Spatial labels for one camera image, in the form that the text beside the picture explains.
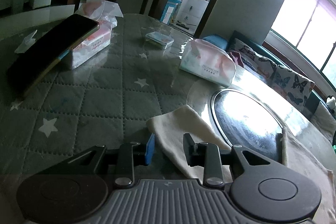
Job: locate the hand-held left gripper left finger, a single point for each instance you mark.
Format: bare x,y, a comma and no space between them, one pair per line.
150,149

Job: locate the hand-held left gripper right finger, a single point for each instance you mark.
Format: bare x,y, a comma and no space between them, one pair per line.
188,148

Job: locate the cream long-sleeved top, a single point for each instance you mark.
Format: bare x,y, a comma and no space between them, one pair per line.
178,121

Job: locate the round black hotplate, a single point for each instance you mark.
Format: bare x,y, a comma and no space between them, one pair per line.
241,121

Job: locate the grey quilted star tablecloth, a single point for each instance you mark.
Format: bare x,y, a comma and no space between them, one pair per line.
105,98

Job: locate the pink white tissue pack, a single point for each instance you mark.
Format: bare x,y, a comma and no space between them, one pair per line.
207,61
92,40

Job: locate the pink cloth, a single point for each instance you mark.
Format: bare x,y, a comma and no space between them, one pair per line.
236,57

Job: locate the small clear plastic box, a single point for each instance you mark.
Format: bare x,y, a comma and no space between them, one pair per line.
158,39

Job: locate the blue sofa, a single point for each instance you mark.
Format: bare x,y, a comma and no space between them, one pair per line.
215,40

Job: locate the butterfly print pillow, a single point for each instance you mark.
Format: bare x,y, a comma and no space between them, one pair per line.
252,56
291,85

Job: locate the grey pillow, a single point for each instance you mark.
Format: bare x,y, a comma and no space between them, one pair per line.
324,121

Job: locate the blue and white box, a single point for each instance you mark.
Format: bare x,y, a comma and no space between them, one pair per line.
169,10

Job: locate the black smartphone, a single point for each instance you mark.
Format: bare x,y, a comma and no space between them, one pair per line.
50,50

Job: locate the panda plush toy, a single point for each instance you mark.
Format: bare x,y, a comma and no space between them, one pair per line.
331,103

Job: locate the crumpled white tissue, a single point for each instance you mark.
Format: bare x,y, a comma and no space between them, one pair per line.
26,43

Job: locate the window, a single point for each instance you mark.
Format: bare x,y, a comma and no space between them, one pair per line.
302,29

